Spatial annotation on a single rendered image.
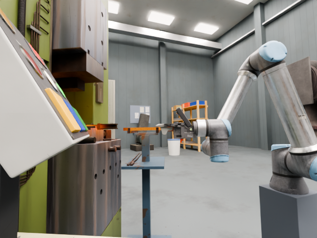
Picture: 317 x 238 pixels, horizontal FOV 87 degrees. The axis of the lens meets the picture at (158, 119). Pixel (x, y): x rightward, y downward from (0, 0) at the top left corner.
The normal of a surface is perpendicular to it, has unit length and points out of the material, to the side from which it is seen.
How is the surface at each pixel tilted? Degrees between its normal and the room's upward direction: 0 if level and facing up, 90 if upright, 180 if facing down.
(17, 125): 90
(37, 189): 90
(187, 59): 90
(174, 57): 90
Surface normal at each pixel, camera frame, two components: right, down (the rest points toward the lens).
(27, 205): 0.99, -0.03
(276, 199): -0.94, 0.00
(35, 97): 0.32, -0.07
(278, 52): -0.03, -0.18
